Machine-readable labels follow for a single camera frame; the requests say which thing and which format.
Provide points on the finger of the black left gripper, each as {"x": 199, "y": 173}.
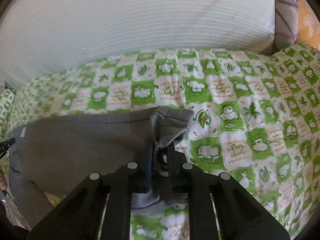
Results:
{"x": 5, "y": 145}

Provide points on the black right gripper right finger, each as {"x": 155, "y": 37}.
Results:
{"x": 175, "y": 161}

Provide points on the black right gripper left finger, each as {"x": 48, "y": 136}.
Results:
{"x": 144, "y": 159}

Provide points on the grey pants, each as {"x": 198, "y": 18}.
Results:
{"x": 54, "y": 155}

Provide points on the green white patterned bedsheet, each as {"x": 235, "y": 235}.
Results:
{"x": 255, "y": 116}

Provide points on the orange patterned cushion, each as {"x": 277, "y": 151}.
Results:
{"x": 308, "y": 25}

